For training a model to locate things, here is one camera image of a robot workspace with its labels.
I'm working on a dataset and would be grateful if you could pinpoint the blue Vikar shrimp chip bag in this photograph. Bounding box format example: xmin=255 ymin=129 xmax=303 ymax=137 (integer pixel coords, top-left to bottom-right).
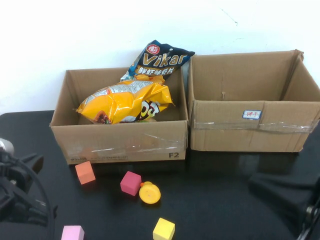
xmin=119 ymin=39 xmax=196 ymax=84

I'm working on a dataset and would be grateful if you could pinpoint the cardboard box printed F2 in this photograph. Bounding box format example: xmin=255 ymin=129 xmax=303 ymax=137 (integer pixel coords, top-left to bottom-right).
xmin=49 ymin=66 xmax=189 ymax=166

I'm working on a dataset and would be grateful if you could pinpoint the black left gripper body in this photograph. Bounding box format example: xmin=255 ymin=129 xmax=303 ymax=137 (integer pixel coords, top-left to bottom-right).
xmin=0 ymin=152 xmax=49 ymax=227

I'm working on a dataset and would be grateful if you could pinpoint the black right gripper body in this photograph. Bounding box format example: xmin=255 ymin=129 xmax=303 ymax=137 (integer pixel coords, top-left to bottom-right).
xmin=248 ymin=171 xmax=320 ymax=222

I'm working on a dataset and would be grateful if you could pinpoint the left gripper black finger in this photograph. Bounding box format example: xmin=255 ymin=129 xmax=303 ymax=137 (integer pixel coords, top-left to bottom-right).
xmin=21 ymin=154 xmax=45 ymax=175

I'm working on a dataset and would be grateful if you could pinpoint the cardboard box with white label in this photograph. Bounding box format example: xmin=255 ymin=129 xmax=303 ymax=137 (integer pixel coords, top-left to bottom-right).
xmin=187 ymin=49 xmax=320 ymax=153

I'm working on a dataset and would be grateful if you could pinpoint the pink foam cube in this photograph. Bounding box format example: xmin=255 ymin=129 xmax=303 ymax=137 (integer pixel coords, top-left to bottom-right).
xmin=60 ymin=225 xmax=85 ymax=240

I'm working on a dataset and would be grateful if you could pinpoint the orange foam cube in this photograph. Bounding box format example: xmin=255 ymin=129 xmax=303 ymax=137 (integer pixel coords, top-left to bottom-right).
xmin=74 ymin=160 xmax=96 ymax=185

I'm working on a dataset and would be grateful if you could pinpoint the yellow foam cube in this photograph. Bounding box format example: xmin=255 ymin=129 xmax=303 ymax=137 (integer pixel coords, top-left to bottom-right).
xmin=152 ymin=217 xmax=176 ymax=240

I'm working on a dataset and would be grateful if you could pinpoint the yellow chip bag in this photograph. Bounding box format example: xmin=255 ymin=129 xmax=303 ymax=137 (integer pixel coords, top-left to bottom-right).
xmin=76 ymin=79 xmax=176 ymax=125

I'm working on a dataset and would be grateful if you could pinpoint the yellow rubber duck toy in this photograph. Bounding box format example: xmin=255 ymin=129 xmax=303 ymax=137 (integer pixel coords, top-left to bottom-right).
xmin=138 ymin=181 xmax=161 ymax=205

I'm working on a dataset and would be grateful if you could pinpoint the magenta foam cube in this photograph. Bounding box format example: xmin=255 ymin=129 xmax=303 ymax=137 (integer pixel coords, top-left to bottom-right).
xmin=119 ymin=170 xmax=142 ymax=196

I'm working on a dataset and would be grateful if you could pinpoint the white blue-bordered label sticker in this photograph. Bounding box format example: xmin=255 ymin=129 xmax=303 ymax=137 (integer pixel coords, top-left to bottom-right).
xmin=242 ymin=110 xmax=262 ymax=120

